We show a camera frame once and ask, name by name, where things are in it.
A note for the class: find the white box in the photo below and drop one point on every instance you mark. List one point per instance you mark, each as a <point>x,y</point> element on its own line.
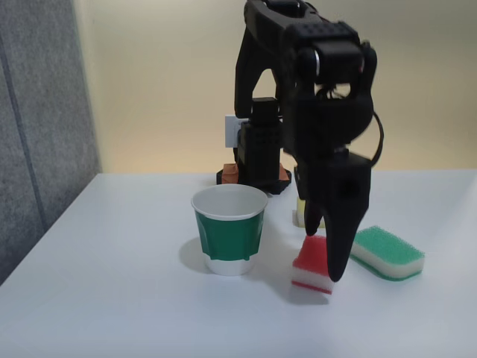
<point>232,130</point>

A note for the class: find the grey partition panel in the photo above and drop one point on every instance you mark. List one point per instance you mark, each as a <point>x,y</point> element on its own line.
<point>41,130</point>

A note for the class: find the yellow and white sponge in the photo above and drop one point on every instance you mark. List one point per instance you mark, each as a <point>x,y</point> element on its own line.
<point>299,214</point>

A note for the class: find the white paper cup green band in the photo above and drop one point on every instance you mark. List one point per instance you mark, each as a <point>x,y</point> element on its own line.
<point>229,238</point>

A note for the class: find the orange table clamp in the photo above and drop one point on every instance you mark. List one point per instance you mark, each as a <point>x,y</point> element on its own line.
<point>230,173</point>
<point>285,174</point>

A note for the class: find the green and white sponge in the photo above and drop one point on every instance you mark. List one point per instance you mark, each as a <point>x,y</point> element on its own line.
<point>391,253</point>

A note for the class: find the red and white sponge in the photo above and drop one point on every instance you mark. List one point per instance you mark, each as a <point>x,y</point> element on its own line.
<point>311,268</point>

